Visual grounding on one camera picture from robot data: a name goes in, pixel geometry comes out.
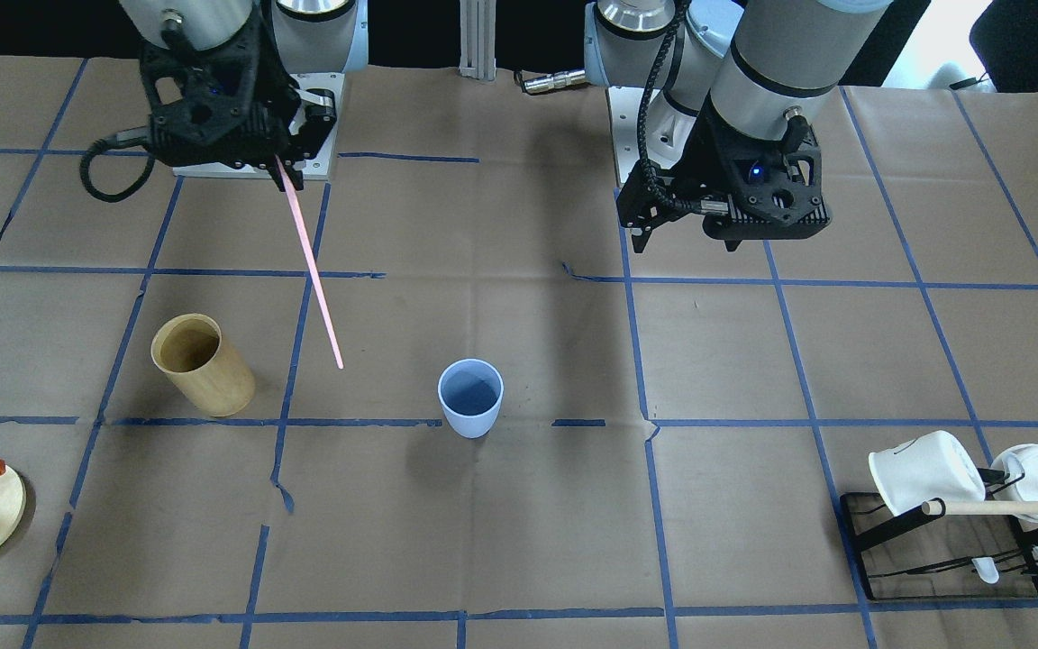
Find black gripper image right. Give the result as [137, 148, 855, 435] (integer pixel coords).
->
[616, 98, 832, 253]

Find light blue cup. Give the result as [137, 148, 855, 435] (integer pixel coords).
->
[437, 358, 506, 439]

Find black corrugated cable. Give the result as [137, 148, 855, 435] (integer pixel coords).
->
[636, 0, 696, 213]

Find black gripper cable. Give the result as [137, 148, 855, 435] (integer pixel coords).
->
[79, 131, 159, 204]

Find aluminium frame post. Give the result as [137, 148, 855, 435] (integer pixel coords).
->
[458, 0, 497, 83]

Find wooden rack rod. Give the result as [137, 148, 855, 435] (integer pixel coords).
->
[920, 498, 1038, 515]

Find white mug on rack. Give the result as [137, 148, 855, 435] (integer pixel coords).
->
[868, 430, 986, 515]

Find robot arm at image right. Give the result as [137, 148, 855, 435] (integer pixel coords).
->
[584, 1, 887, 253]

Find wooden cylindrical holder cup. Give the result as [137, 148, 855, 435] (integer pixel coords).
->
[151, 313, 256, 418]

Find black wire drying rack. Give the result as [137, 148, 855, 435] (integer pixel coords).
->
[840, 492, 1038, 601]

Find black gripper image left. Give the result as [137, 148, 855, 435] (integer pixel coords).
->
[141, 9, 338, 190]

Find silver flashlight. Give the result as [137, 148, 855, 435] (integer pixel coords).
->
[514, 69, 588, 96]

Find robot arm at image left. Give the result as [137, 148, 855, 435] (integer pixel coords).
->
[110, 1, 368, 187]

